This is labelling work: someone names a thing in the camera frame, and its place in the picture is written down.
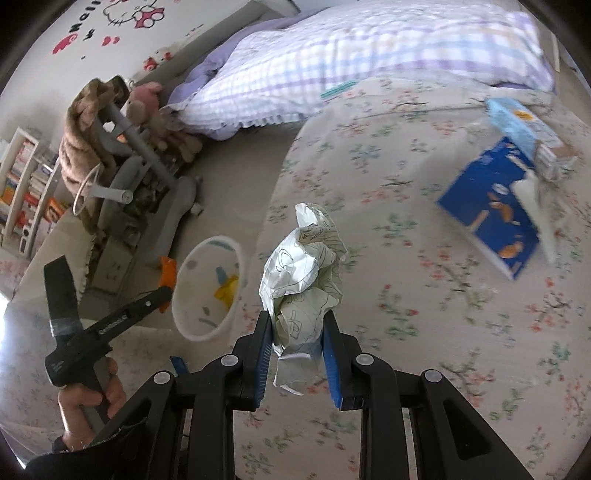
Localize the person's left hand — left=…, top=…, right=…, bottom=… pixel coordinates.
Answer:
left=58, top=357, right=127, bottom=455

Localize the pink plush toy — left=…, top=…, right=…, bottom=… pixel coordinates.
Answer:
left=127, top=82, right=164, bottom=125

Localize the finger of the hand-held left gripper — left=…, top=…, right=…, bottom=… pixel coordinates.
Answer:
left=83, top=285, right=174, bottom=344
left=43, top=256, right=85, bottom=335

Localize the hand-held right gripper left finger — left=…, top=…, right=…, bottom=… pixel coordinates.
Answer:
left=99, top=310, right=274, bottom=480

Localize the brown fuzzy blanket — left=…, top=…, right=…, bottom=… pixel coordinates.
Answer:
left=58, top=76, right=130, bottom=217

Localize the white drawing paper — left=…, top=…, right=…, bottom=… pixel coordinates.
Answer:
left=259, top=202, right=349, bottom=397

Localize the pink cat wall decal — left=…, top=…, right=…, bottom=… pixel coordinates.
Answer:
left=51, top=0, right=174, bottom=58

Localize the light blue milk carton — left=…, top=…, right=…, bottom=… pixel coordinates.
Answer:
left=486, top=98, right=580, bottom=182

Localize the person's left forearm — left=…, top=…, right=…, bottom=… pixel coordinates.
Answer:
left=25, top=429, right=139, bottom=480

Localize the white cat plush toy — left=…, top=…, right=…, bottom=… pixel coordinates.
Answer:
left=143, top=46, right=174, bottom=72

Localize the grey study chair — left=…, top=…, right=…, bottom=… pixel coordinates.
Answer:
left=74, top=102, right=204, bottom=266

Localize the brown plush toy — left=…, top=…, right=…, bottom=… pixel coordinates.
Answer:
left=148, top=111, right=204, bottom=164

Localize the lilac ruffled bedding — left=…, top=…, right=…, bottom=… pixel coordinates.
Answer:
left=166, top=9, right=324, bottom=116

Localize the blue cardboard box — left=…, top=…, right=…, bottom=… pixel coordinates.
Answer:
left=436, top=136, right=542, bottom=281

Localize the torn yellow wrapper strip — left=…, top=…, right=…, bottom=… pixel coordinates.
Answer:
left=215, top=274, right=241, bottom=305

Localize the orange wrapper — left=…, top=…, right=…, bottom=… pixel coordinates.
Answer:
left=158, top=256, right=178, bottom=315

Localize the grey bed headboard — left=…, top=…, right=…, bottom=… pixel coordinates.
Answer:
left=124, top=0, right=296, bottom=88

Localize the checked purple quilt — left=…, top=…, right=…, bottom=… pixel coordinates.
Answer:
left=175, top=0, right=555, bottom=141

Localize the white plastic bin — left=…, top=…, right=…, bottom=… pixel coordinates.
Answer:
left=172, top=235, right=246, bottom=342

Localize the white bookshelf with books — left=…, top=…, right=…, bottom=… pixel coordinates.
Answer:
left=0, top=127, right=68, bottom=259

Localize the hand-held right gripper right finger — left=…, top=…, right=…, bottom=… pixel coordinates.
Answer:
left=322, top=308, right=536, bottom=480

